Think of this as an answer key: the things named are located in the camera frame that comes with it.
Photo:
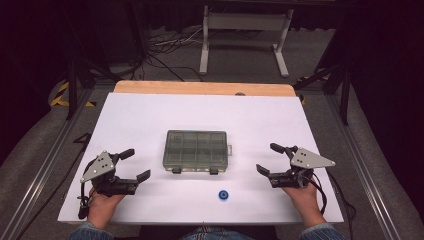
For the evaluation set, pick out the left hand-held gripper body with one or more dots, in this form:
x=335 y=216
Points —
x=98 y=166

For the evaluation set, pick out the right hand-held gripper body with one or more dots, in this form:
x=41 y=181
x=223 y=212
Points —
x=308 y=160

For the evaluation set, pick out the small blue round wheel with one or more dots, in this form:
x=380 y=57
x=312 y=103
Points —
x=223 y=195

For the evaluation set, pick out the clear grey compartment box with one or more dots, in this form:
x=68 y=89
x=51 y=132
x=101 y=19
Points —
x=196 y=150

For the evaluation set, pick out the person's left hand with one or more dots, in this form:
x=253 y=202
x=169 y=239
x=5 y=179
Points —
x=101 y=208

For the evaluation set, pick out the person's right hand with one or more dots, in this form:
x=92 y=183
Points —
x=306 y=203

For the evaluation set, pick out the white table board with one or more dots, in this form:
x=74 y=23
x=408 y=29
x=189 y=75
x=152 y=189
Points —
x=150 y=113

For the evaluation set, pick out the black tripod stand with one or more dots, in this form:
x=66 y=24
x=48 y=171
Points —
x=345 y=96
x=71 y=90

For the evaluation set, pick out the yellow black hazard tape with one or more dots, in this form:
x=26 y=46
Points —
x=60 y=98

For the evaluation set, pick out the person's denim lap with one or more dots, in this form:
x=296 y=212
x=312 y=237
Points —
x=213 y=234

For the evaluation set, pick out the white metal stand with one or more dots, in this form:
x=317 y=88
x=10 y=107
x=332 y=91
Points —
x=245 y=21

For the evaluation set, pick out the aluminium floor rail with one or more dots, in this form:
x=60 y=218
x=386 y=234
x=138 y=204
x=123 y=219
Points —
x=43 y=173
x=360 y=166

